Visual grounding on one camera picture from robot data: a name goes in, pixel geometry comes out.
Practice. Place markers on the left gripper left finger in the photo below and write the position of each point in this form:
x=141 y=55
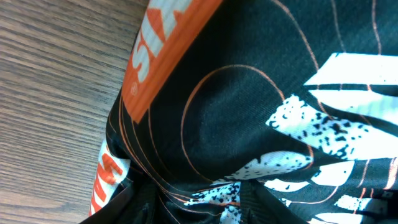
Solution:
x=113 y=210

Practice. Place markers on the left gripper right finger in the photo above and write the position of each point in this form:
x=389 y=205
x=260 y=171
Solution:
x=259 y=206

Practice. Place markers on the black orange patterned t-shirt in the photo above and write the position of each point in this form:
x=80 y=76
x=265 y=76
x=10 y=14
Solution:
x=300 y=96

